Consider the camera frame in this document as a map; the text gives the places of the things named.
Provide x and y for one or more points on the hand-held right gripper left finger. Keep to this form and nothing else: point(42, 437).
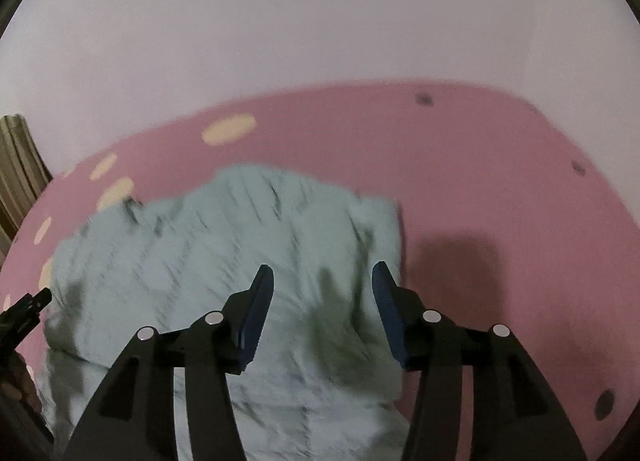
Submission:
point(256, 313)

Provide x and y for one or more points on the pink dotted bed sheet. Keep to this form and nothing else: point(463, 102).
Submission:
point(475, 181)

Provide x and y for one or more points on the light blue-grey garment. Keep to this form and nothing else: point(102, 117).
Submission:
point(240, 261)

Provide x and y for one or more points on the striped beige curtain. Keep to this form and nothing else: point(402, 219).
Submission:
point(17, 166)

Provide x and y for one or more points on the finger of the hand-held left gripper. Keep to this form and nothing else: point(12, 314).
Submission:
point(27, 306)

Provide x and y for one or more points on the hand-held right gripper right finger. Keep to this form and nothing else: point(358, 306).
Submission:
point(389, 313)

